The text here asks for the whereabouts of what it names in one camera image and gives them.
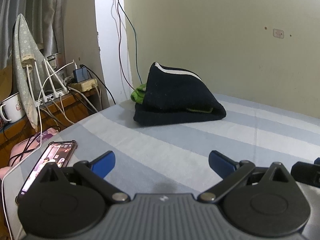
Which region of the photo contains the green navy white knit sweater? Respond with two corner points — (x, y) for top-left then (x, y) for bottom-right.
(131, 62), (227, 126)

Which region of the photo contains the smartphone with lit screen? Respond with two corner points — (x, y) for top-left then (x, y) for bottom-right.
(15, 140), (78, 205)

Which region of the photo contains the blue white striped bed sheet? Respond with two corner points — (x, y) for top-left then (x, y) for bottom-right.
(2, 93), (320, 240)

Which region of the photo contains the wooden side table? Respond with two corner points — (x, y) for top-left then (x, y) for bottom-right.
(0, 86), (103, 156)

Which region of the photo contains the beige power strip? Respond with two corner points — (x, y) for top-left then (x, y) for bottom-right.
(68, 79), (98, 92)

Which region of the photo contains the pink cloth item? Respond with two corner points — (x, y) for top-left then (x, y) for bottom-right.
(1, 126), (61, 180)

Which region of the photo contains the white wifi router with antennas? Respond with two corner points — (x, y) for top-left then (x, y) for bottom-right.
(25, 59), (69, 107)

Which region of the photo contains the blue power adapter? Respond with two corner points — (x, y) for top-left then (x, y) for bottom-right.
(73, 64), (89, 83)

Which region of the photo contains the white enamel mug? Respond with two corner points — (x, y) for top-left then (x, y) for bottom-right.
(0, 92), (25, 124)

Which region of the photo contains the metal pot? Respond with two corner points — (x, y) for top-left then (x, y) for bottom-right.
(47, 53), (66, 79)

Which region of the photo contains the grey floral cloth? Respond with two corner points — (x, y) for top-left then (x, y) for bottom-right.
(12, 14), (44, 131)

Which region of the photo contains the grey curtain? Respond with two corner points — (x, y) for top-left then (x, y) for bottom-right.
(1, 0), (66, 69)

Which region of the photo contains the white charging cable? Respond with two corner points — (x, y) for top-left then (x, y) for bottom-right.
(1, 60), (75, 240)

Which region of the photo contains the red wall cable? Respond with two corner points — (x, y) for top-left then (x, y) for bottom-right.
(108, 0), (136, 91)

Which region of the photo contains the blue wall cable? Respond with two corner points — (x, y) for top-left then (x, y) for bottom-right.
(109, 0), (143, 86)

